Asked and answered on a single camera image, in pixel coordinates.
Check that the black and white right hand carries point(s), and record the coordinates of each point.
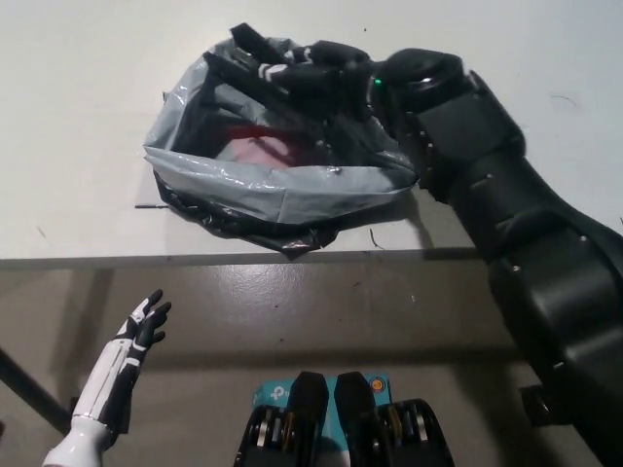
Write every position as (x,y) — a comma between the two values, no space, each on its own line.
(336,78)

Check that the thin grey board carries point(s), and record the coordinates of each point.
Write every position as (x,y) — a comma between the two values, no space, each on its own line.
(148,194)

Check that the black and teal robot torso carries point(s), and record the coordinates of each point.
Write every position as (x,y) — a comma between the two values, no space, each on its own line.
(311,418)

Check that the grey and black plastic bag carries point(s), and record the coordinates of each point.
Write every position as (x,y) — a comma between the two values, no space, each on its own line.
(272,190)

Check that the black table leg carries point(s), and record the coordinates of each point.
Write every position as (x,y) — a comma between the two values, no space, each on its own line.
(29,389)

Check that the red item inside bag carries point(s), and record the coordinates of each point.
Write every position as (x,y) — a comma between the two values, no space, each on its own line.
(258,151)

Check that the white and black left hand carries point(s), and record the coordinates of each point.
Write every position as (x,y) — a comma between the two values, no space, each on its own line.
(117,370)

